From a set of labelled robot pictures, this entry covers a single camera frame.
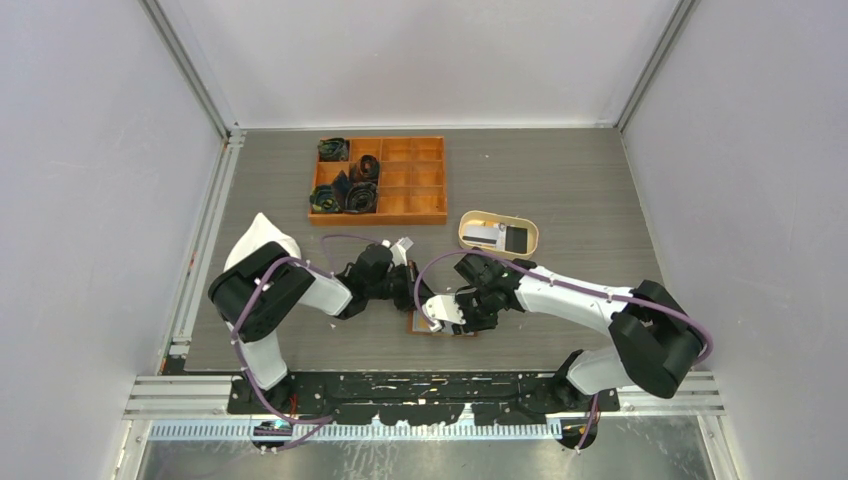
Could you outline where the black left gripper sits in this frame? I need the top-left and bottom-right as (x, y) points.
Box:
(367, 260), (433, 312)

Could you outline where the brown leather card holder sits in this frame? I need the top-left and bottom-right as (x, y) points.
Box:
(406, 312), (478, 338)

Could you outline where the beige oval tray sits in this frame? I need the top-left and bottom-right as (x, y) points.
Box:
(458, 210), (539, 260)

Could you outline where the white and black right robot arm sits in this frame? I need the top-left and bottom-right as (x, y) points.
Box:
(438, 249), (713, 411)

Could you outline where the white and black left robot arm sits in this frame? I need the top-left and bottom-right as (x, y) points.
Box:
(207, 238), (435, 413)

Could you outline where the orange wooden compartment box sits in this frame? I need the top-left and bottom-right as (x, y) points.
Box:
(307, 135), (448, 226)

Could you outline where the white cloth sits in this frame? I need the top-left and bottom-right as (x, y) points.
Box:
(224, 212), (302, 271)

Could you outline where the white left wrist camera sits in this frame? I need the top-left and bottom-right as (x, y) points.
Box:
(389, 237), (414, 265)

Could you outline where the aluminium frame rail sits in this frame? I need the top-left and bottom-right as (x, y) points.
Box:
(123, 372), (726, 442)

